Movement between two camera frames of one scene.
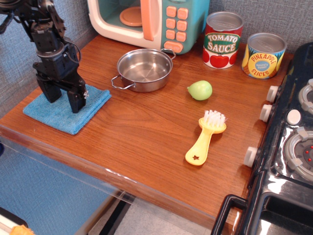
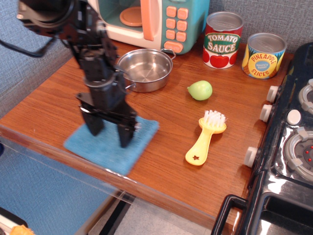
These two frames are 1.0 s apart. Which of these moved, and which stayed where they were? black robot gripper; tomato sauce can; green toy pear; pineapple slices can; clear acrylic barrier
Moved: black robot gripper
Stayed: green toy pear; pineapple slices can; clear acrylic barrier; tomato sauce can
